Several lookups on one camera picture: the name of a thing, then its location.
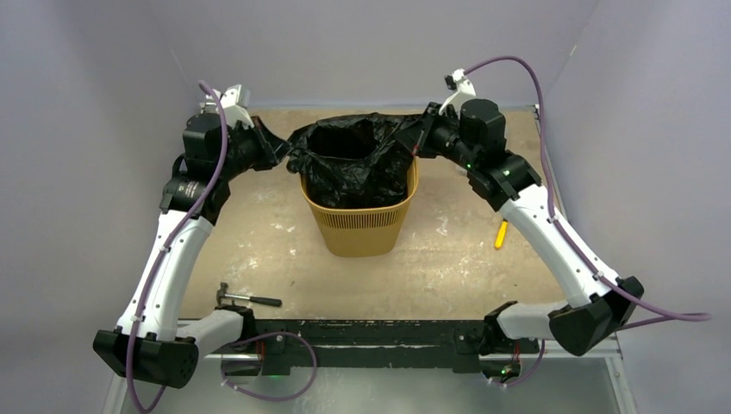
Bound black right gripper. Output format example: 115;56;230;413
396;102;478;171

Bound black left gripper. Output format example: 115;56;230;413
216;115;293;181

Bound black plastic trash bag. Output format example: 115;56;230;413
286;113;419;210

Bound yellow plastic trash bin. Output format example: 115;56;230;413
300;161;419;258

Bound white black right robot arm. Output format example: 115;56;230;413
394;98;644;356

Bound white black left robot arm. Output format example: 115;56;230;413
93;112;289;388

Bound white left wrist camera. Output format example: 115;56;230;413
213;85;254;129

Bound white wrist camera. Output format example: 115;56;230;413
439;69;477;115
213;85;254;129

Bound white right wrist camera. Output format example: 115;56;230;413
439;69;477;115

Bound yellow handled screwdriver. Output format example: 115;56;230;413
493;220;509;250

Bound black handled hammer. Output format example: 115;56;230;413
216;282;283;308

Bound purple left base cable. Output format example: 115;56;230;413
219;331;317;404

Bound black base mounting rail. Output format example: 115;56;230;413
216;319;540;375

